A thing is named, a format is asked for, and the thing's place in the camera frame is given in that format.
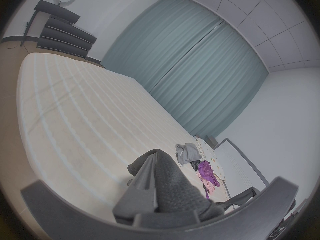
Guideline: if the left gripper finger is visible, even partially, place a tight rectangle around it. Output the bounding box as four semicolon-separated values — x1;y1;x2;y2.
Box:
112;154;158;222

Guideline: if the bed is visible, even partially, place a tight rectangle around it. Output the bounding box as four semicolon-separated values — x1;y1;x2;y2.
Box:
16;53;271;211

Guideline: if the grey garment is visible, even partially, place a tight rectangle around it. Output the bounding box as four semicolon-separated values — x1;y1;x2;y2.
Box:
175;143;203;166

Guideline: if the pink garment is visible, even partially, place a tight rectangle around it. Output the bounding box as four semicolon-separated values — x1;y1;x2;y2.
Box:
197;170;217;195

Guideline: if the purple satin garment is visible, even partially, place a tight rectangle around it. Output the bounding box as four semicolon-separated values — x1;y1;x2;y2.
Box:
197;160;220;199

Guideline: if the white printed pillow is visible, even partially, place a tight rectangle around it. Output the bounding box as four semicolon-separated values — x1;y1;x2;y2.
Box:
195;137;227;181

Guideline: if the grey bedside table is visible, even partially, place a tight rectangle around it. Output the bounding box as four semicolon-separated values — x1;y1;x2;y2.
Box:
195;134;218;147

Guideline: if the blue-green curtain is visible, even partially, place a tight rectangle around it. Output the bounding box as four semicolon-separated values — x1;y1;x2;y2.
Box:
101;0;223;94
149;21;270;137

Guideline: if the black chest of drawers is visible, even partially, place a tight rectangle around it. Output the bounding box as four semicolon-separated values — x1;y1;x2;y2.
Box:
36;15;97;58

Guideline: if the black dressing table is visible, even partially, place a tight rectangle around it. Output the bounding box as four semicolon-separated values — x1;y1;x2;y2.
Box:
20;0;81;47

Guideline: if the black cable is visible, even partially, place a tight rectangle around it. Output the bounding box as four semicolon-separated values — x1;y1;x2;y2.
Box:
6;23;28;52

